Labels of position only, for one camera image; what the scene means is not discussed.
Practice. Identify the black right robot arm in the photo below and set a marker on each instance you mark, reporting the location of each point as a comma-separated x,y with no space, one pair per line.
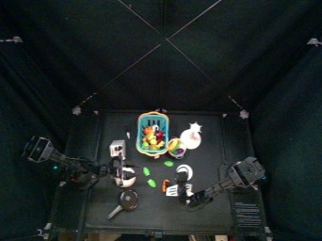
234,179

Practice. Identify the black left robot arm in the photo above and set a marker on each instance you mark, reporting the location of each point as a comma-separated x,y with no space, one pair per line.
63,159

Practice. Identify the white round bowl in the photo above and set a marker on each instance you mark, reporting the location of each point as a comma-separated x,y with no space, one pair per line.
127,179

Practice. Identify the white toy cup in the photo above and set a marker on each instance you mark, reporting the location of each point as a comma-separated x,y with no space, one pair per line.
186,171

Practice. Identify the green toy leaf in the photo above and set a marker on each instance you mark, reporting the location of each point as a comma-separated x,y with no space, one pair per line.
151,183
168,163
145,171

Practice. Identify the black toy frying pan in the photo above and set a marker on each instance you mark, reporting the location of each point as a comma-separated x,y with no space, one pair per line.
125,200

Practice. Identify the purple toy eggplant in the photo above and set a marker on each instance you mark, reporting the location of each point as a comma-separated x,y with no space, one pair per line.
180,151

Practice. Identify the green toy fruit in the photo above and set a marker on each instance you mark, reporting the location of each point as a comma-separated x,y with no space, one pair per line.
145,145

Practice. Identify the small white toy bowl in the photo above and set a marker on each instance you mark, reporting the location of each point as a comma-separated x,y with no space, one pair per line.
176,148

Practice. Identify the yellow toy banana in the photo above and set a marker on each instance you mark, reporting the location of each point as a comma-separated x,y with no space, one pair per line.
172,145

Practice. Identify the yellow toy fruit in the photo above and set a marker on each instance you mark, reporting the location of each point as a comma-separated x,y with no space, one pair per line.
151,139

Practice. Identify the teal basket with orange rim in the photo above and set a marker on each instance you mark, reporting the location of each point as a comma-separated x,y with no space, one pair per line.
152,133

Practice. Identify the orange toy carrot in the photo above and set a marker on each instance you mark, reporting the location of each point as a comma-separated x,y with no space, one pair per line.
147,130

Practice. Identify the white cat-shaped plate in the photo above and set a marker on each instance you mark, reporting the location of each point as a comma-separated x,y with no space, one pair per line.
191,137

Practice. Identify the red toy fruit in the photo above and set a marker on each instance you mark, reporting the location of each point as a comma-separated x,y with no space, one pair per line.
159,135

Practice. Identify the white printed label sticker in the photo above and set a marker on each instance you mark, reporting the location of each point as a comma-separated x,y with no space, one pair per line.
247,215

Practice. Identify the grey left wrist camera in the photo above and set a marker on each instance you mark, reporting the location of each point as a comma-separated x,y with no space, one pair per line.
117,148

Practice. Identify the silver frame corner bracket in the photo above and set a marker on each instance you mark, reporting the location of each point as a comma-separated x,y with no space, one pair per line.
243,114
312,41
76,110
15,40

